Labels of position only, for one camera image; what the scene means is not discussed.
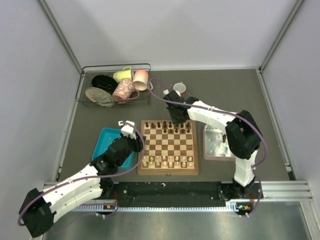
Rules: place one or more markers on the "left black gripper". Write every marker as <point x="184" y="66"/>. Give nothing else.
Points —
<point x="138" y="142"/>

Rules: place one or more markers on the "dark pieces pile in tin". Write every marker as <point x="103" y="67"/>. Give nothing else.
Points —
<point x="224" y="137"/>

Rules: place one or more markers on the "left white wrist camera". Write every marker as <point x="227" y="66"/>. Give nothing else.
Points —
<point x="128" y="129"/>

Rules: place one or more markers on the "wooden chess board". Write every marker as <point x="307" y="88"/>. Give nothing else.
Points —
<point x="158" y="143"/>

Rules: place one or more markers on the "brown mug white inside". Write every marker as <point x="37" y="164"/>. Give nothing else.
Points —
<point x="180" y="89"/>

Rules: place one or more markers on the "pink metal tin tray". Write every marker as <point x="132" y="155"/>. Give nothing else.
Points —
<point x="213" y="147"/>

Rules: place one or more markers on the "pink floral mug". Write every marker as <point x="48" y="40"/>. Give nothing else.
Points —
<point x="125" y="91"/>

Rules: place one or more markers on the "blue plastic tray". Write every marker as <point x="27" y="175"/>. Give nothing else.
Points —
<point x="106" y="137"/>

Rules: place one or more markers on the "white queen chess piece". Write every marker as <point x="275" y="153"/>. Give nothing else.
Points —
<point x="164" y="164"/>

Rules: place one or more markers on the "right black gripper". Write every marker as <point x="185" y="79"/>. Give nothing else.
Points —
<point x="177" y="121"/>

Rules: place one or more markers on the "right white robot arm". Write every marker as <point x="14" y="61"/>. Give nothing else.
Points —
<point x="242" y="134"/>

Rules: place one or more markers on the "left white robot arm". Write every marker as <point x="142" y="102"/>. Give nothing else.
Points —
<point x="42" y="208"/>

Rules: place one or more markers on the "pink white mug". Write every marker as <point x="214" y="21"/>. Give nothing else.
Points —
<point x="140" y="80"/>

